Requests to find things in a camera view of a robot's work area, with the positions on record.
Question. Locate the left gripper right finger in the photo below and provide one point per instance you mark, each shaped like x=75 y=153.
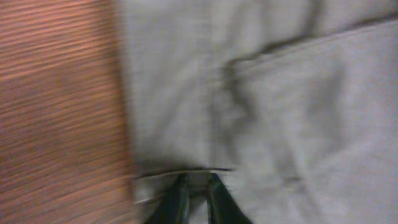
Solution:
x=222 y=208

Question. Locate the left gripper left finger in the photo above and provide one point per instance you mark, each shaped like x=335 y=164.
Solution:
x=174 y=209

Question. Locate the grey shorts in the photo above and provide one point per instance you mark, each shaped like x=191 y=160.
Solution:
x=293 y=104

